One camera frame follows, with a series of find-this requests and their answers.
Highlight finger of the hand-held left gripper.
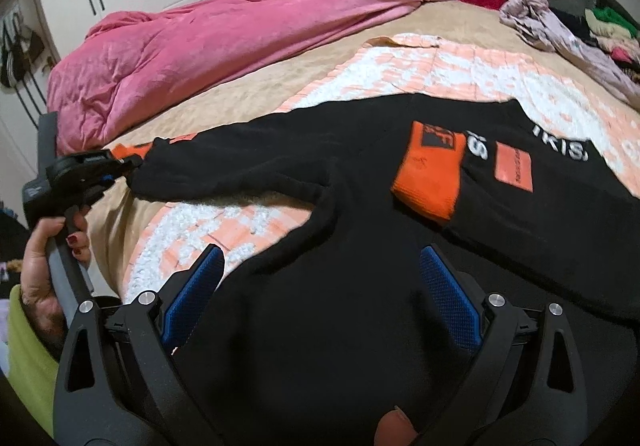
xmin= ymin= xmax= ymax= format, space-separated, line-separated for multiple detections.
xmin=84 ymin=173 xmax=117 ymax=203
xmin=107 ymin=152 xmax=147 ymax=175

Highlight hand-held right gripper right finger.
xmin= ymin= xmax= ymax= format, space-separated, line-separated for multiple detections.
xmin=419 ymin=243 xmax=589 ymax=446

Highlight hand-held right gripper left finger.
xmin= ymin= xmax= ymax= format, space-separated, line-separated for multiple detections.
xmin=52 ymin=244 xmax=225 ymax=446

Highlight black sweatshirt with orange patches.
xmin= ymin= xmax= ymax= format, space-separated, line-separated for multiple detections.
xmin=112 ymin=93 xmax=640 ymax=446

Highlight person's left forearm green sleeve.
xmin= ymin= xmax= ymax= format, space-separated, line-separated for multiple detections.
xmin=6 ymin=283 xmax=62 ymax=438

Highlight pile of folded clothes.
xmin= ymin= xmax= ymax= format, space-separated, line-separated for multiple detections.
xmin=584 ymin=0 xmax=640 ymax=82

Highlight person's left hand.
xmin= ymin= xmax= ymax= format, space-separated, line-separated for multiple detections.
xmin=19 ymin=216 xmax=94 ymax=327

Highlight person's right hand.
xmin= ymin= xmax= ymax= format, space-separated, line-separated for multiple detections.
xmin=375 ymin=408 xmax=417 ymax=446

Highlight hanging bags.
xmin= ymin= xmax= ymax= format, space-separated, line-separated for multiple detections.
xmin=0 ymin=8 xmax=47 ymax=90

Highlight pink comforter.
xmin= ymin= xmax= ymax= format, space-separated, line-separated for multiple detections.
xmin=47 ymin=0 xmax=457 ymax=155

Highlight beige bed sheet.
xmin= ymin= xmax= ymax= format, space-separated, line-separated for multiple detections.
xmin=85 ymin=0 xmax=640 ymax=307

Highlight peach and white checked blanket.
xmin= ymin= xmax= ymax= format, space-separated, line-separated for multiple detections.
xmin=120 ymin=33 xmax=640 ymax=303

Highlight lilac crumpled garment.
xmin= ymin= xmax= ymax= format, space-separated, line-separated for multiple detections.
xmin=499 ymin=0 xmax=640 ymax=100

